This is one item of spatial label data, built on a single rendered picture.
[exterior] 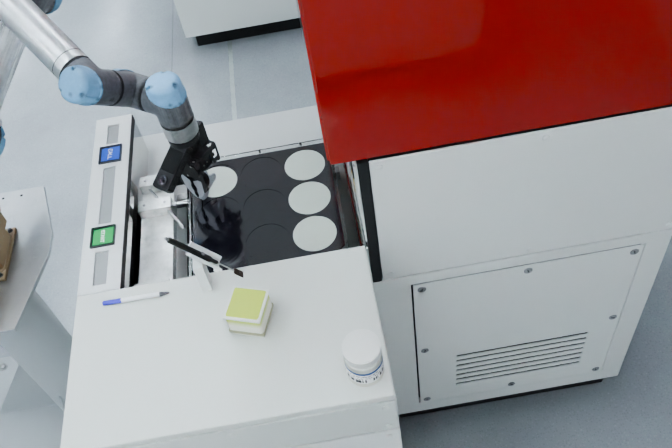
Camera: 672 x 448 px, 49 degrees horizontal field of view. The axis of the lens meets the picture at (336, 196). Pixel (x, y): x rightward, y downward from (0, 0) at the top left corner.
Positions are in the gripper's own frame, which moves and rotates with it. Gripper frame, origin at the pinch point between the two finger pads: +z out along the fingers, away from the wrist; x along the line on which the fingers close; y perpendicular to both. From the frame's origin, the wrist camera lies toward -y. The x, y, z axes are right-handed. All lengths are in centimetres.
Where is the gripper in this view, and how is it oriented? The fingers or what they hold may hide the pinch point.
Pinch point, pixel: (200, 197)
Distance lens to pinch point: 180.5
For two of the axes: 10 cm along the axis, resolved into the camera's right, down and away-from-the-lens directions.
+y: 4.8, -7.1, 5.2
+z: 1.2, 6.4, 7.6
